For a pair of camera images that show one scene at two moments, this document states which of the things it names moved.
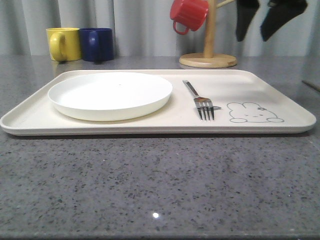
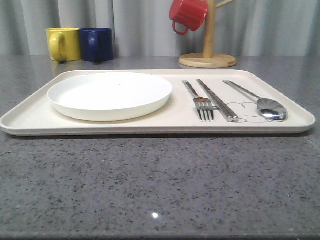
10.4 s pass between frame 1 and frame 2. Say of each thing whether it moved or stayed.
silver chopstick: moved
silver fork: stayed
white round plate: stayed
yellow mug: stayed
